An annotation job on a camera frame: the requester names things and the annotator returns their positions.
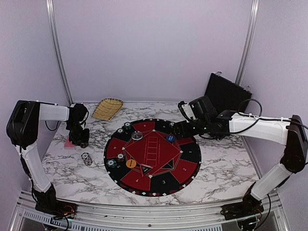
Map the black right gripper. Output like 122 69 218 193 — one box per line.
171 118 210 140

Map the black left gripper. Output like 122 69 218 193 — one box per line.
66 122 89 146

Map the blue round blind button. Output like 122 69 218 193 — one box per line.
166 135 176 142

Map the small orange black chip pile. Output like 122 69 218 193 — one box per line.
117 154 125 162

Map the clear round dealer button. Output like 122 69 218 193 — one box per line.
131 131 143 141

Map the black triangular button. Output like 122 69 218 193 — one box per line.
140 164 153 176

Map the orange round blind button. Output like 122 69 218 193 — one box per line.
126 159 137 168

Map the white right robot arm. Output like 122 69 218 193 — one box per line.
174 96 308 216

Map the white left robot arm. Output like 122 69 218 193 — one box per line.
6 100 90 193

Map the red playing card deck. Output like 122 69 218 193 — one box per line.
64 140 75 149

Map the white black chip stack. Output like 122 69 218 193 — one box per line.
81 152 92 166

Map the woven bamboo tray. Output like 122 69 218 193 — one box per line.
92 98 124 121

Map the round red black poker mat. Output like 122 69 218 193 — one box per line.
103 119 202 197

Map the black poker chip case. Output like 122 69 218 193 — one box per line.
205 73 252 114

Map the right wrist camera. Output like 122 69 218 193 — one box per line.
178 101 195 121

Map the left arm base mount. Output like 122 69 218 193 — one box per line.
31 184 77 218

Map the right aluminium wall post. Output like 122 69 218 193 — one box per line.
235 0 260 85

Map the aluminium wall post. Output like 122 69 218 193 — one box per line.
46 0 73 104
235 0 260 85

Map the aluminium front rail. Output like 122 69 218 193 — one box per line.
8 191 290 231

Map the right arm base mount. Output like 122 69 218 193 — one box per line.
220 183 264 220

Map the left aluminium wall post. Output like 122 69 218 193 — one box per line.
46 0 73 104

